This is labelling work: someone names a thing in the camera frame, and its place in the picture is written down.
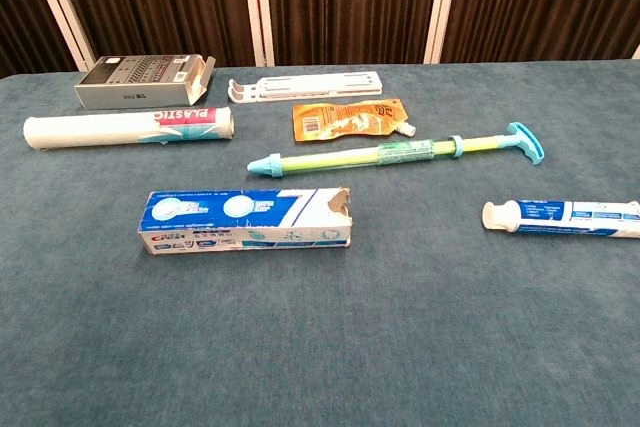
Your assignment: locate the white plastic wrap roll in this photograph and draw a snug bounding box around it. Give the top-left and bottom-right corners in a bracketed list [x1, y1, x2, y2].
[22, 105, 236, 153]

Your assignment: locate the grey open cardboard box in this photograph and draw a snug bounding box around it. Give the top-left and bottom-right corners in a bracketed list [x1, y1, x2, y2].
[73, 53, 217, 111]

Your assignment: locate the blue green toy pump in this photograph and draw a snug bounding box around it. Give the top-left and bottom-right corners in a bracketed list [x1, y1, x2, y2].
[246, 121, 546, 181]

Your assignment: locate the orange spout pouch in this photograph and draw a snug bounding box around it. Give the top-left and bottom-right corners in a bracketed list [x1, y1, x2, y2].
[291, 98, 417, 142]

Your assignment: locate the teal felt table cover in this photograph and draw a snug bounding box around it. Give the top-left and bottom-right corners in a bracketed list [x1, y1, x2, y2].
[0, 57, 640, 427]

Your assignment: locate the white blue toothpaste tube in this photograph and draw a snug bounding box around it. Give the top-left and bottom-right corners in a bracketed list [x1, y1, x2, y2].
[481, 198, 640, 240]

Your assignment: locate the white folding plastic stand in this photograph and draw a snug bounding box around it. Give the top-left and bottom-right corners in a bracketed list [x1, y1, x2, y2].
[227, 70, 384, 106]

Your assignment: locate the blue white toothpaste box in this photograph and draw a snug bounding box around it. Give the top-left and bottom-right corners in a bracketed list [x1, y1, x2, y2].
[137, 185, 354, 259]

